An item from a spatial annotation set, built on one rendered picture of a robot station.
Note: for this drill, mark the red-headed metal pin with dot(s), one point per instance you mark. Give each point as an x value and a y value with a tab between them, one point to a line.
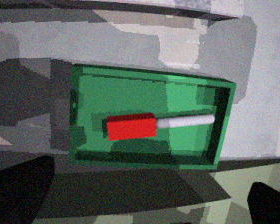
145	124

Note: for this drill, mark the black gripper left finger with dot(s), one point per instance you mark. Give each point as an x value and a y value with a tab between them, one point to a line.
23	189

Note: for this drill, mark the green tray floor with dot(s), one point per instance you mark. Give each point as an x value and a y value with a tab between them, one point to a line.
102	95

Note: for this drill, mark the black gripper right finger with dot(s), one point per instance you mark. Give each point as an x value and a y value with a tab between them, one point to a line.
264	204

